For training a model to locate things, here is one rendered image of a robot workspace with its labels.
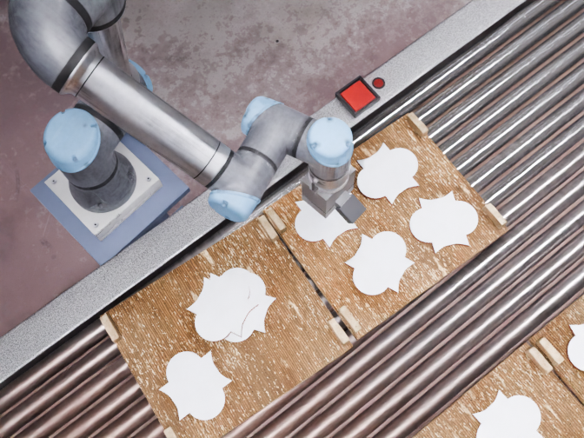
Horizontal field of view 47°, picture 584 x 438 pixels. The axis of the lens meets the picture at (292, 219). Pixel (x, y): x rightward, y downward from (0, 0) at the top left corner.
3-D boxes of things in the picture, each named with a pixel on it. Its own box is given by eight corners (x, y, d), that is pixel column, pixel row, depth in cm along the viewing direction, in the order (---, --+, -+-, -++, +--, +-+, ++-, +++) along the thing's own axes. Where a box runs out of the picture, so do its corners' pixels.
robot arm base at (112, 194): (58, 188, 156) (41, 169, 146) (104, 142, 159) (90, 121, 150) (103, 225, 151) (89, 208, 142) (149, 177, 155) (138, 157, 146)
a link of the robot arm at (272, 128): (226, 135, 111) (285, 162, 110) (259, 83, 115) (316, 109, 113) (231, 156, 119) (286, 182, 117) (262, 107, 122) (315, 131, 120)
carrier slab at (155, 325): (101, 317, 144) (99, 315, 143) (262, 215, 150) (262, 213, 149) (183, 462, 134) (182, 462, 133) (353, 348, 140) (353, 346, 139)
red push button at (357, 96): (339, 96, 160) (339, 93, 158) (359, 82, 161) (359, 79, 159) (355, 114, 158) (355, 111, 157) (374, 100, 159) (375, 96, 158)
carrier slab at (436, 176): (262, 212, 151) (262, 210, 149) (407, 115, 157) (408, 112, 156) (356, 341, 141) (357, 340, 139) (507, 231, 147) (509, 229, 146)
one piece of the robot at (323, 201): (346, 214, 119) (342, 241, 134) (379, 178, 121) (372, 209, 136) (295, 172, 122) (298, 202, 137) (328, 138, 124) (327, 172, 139)
